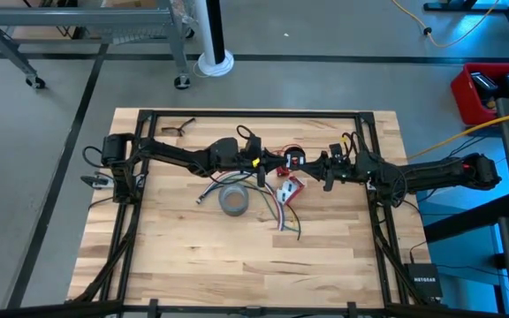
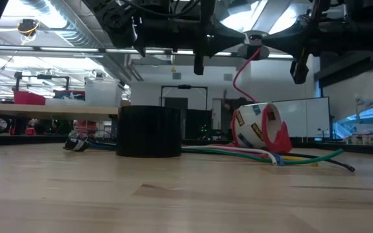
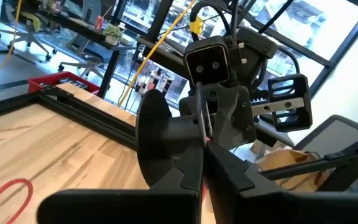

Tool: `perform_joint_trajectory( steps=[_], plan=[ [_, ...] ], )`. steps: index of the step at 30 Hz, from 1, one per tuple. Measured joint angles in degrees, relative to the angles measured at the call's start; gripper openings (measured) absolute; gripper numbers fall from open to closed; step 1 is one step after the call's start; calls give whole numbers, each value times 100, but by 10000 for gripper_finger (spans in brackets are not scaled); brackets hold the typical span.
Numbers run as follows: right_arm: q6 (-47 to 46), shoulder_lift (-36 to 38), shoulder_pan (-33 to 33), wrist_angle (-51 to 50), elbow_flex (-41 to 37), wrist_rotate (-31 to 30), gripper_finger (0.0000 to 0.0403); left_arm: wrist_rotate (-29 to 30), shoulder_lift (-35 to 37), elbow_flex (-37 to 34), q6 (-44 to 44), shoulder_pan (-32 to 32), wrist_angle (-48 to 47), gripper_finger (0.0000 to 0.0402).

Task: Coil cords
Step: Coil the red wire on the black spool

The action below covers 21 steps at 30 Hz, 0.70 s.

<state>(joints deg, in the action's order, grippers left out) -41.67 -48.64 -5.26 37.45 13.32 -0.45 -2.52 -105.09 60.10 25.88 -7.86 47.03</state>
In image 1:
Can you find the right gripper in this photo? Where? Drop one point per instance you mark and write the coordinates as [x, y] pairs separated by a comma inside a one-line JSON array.
[[345, 170]]

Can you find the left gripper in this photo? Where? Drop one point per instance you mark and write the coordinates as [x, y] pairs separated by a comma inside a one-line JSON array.
[[250, 164]]

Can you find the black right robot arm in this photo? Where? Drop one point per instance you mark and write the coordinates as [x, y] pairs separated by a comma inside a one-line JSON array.
[[435, 172]]

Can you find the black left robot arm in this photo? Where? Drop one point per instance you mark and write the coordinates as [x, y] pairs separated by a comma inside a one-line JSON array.
[[170, 154]]

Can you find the red tape dispenser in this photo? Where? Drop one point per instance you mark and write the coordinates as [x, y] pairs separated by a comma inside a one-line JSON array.
[[299, 185]]

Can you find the black cylindrical container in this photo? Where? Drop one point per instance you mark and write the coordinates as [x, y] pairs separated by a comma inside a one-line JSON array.
[[225, 207]]

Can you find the clear safety glasses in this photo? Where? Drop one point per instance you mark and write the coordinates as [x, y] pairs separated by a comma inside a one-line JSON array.
[[172, 130]]

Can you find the black desk crossbar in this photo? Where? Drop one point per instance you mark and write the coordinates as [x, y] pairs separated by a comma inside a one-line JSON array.
[[466, 218]]

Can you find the red plastic bin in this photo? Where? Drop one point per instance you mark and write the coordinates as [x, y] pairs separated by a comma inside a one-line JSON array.
[[462, 101]]

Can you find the grey metal clamp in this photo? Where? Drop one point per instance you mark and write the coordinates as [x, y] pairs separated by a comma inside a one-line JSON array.
[[95, 181]]

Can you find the black desk stand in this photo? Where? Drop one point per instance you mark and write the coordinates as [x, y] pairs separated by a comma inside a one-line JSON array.
[[466, 5]]

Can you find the grey metal cart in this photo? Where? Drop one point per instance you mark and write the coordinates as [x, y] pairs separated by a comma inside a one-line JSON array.
[[73, 17]]

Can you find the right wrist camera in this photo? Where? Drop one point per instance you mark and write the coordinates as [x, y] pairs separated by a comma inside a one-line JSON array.
[[336, 150]]

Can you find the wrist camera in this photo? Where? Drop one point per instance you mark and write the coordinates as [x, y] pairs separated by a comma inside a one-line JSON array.
[[336, 150], [253, 146]]

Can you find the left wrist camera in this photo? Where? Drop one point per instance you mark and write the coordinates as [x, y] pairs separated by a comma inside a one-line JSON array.
[[253, 146]]

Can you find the black rig frame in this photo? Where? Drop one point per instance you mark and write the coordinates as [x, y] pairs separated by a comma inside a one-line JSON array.
[[254, 114]]

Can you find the white round-based post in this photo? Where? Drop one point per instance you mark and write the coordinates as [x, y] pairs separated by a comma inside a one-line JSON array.
[[214, 66]]

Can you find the black Netgear switch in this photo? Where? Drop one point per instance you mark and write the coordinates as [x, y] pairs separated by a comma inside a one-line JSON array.
[[423, 280]]

